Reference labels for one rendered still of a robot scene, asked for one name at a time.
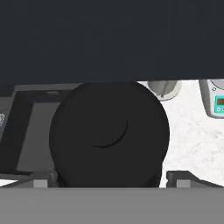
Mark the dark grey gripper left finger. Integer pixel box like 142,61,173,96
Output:
10,170,60,189

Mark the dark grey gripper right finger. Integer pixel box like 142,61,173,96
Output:
165,170,224,189

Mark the grey blender jug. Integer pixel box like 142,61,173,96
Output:
146,80,183,102

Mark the dark grey sink basin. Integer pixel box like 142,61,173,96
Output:
0,82,86,179

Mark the white appliance with teal display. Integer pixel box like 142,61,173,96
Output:
199,78,224,120

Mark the dark overhead cupboard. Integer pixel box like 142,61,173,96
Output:
0,0,224,95

